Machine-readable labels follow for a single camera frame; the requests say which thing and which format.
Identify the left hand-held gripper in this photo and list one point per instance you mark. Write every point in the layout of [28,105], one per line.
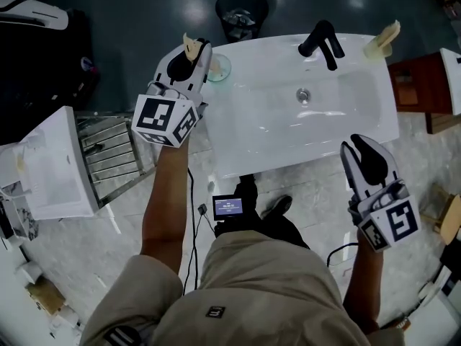
[155,115]

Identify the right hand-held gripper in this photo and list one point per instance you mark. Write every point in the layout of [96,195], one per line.
[399,222]

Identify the clear plastic cup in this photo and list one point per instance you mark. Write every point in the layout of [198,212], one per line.
[371,51]
[225,71]

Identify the person's right forearm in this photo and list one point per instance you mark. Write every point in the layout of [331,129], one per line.
[363,283]

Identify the person's left forearm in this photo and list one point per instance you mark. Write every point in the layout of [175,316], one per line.
[165,207]

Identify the black mesh waste bin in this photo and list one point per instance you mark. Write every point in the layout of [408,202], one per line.
[241,2]

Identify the wooden vanity white basin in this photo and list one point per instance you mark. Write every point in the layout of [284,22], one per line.
[421,85]

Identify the person's right black shoe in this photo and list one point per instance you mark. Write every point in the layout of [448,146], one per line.
[279,205]

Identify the person's black shoe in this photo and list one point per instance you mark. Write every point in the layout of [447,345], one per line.
[246,187]
[279,205]

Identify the metal sink drain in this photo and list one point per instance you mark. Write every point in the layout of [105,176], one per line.
[303,95]

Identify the chrome slatted rack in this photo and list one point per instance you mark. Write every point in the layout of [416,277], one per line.
[111,157]

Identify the person's left black shoe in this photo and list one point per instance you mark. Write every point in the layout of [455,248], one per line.
[246,187]

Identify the black sink faucet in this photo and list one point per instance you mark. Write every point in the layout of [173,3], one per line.
[317,40]

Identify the black cabinet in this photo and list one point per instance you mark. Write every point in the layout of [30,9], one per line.
[43,85]

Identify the small black monitor screen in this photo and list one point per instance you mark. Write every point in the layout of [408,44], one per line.
[227,207]

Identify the white appliance black trim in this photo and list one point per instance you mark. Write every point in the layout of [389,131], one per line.
[36,13]

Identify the white rectangular basin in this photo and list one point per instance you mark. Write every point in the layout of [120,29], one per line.
[54,164]

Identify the person's beige shirt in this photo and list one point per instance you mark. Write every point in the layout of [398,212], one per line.
[252,294]

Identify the marble pattern vanity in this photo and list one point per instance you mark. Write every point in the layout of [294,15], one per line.
[29,222]

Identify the white sink vanity dark frame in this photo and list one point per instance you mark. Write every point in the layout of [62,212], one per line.
[273,128]

